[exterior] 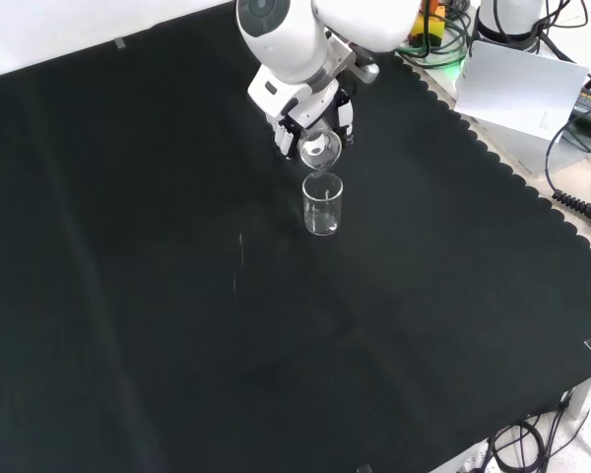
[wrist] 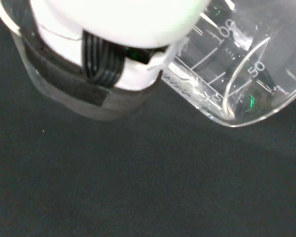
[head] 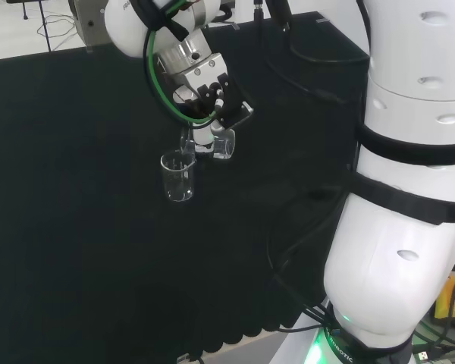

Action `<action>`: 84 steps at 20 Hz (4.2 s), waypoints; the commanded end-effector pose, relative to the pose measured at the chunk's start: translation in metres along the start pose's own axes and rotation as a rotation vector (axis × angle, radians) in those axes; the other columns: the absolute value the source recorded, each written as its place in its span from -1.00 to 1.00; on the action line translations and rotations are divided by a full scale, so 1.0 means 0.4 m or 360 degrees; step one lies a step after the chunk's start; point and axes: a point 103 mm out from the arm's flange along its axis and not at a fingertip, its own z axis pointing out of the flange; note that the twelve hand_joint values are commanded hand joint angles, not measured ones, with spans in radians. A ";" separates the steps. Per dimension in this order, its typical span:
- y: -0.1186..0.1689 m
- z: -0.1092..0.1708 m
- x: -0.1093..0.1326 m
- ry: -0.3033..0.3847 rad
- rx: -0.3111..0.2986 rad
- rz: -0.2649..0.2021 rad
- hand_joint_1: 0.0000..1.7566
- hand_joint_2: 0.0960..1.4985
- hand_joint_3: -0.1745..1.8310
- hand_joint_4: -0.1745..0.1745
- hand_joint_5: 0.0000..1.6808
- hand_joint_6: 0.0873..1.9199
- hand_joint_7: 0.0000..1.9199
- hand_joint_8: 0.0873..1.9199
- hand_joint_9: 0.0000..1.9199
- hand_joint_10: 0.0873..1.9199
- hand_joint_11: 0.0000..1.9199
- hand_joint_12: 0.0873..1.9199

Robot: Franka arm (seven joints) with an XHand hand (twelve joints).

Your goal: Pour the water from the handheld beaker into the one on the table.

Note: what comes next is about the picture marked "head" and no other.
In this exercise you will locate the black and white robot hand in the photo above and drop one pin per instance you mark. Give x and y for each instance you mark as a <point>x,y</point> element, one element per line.
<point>203,138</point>

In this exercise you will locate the clear glass beaker with spout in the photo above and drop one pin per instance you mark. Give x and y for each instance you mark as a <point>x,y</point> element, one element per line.
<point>223,149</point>

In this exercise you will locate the clear graduated glass beaker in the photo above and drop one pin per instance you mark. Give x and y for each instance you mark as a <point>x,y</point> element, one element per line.
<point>178,195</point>

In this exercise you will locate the clear tape strip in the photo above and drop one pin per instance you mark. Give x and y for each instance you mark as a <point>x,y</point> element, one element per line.
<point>321,21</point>
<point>233,26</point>

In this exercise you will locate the black bench cloth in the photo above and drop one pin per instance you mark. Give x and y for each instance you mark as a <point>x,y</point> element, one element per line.
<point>79,235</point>

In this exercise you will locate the grey metal box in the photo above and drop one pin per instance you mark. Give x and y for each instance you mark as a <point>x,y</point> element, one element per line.
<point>87,26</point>

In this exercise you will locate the black tripod leg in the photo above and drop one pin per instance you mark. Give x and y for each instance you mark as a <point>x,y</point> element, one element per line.
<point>44,26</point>

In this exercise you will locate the yellow stop button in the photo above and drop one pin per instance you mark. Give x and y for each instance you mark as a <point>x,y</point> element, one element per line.
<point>449,299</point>

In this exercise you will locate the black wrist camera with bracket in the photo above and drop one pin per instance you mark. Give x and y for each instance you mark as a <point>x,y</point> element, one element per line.
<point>231,110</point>

